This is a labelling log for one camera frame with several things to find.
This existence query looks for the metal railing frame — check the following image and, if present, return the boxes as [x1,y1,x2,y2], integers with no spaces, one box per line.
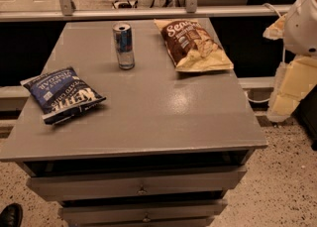
[0,0,290,22]

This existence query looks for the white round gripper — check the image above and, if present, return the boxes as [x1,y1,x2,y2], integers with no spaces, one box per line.
[263,0,317,123]

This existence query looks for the top grey drawer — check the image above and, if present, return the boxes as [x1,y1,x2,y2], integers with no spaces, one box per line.
[27,166,247,201]

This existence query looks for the brown chip bag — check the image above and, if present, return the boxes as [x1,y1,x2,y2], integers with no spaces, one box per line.
[155,19,234,72]

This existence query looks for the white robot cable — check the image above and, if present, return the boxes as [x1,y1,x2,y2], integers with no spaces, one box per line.
[245,2,287,104]

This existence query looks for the silver blue drink can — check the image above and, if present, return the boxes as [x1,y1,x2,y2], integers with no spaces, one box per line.
[113,22,135,69]

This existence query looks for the black shoe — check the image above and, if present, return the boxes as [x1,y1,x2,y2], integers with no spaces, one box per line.
[0,203,23,227]

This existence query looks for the grey drawer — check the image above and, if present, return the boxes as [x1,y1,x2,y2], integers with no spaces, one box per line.
[60,199,227,226]
[27,166,247,201]

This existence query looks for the lower grey drawer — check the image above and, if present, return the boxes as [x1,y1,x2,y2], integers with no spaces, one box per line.
[60,199,227,226]

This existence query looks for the blue chip bag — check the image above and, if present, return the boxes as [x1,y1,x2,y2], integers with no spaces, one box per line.
[21,66,105,125]

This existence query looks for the grey drawer cabinet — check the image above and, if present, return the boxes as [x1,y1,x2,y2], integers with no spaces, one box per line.
[1,21,266,227]

